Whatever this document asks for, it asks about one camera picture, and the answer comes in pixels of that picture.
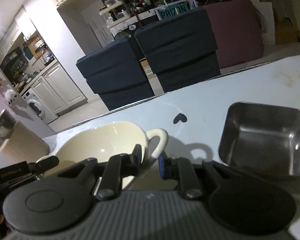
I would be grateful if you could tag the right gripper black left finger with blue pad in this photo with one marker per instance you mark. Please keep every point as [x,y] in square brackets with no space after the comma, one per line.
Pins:
[118,167]

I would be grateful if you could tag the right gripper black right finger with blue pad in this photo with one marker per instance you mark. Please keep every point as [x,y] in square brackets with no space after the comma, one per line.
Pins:
[183,172]

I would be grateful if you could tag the cream two-handled ceramic bowl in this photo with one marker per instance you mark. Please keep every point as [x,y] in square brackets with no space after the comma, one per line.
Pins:
[111,139]

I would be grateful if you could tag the square steel container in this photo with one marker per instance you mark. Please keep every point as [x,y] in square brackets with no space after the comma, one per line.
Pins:
[262,139]

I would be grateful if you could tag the left dark blue chair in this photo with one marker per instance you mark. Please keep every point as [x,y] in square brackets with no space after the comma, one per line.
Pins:
[115,73]

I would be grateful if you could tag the dark blue chair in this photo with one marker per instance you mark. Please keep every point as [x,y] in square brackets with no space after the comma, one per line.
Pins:
[181,50]
[115,73]

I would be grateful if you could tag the beige canister with steel lid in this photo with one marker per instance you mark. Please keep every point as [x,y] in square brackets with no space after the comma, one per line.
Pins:
[18,142]

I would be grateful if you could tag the white washing machine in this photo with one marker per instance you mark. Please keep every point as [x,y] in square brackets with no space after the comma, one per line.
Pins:
[39,107]

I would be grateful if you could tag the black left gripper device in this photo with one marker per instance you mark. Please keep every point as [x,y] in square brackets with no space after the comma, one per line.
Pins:
[13,175]

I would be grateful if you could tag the right dark blue chair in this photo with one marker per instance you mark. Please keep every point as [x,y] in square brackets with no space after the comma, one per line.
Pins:
[181,50]

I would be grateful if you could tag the maroon chair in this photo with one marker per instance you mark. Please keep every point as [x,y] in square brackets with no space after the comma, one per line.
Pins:
[237,32]

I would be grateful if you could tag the teal prizon sign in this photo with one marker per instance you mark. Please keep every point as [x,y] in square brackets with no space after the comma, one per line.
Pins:
[165,12]

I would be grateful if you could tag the cluttered white shelf unit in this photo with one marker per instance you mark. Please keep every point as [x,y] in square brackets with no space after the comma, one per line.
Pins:
[114,12]

